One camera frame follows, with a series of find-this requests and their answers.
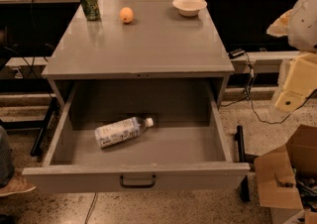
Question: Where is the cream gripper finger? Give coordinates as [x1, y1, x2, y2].
[273, 53, 317, 113]
[266, 10, 292, 38]

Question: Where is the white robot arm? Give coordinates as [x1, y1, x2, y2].
[266, 0, 317, 113]

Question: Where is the open grey drawer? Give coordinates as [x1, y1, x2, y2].
[23, 78, 249, 193]

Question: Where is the black power adapter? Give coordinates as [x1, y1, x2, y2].
[228, 49, 245, 59]

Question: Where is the white bowl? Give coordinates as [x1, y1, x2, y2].
[172, 0, 207, 17]

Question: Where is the cardboard box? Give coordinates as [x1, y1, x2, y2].
[255, 125, 317, 224]

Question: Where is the grey metal cabinet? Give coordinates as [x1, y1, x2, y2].
[41, 0, 236, 110]

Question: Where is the orange fruit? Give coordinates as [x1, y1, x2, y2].
[120, 7, 134, 24]

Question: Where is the green soda can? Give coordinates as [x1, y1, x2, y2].
[80, 0, 100, 21]

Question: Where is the black table leg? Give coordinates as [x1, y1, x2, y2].
[30, 97, 57, 157]

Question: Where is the tan sneaker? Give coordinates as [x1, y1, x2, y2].
[0, 170, 36, 197]

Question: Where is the person's jeans leg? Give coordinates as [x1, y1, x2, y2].
[0, 126, 15, 187]

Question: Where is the black floor cable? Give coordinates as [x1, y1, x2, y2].
[220, 65, 317, 126]

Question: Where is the black drawer handle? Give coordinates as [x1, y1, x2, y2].
[119, 175, 157, 189]

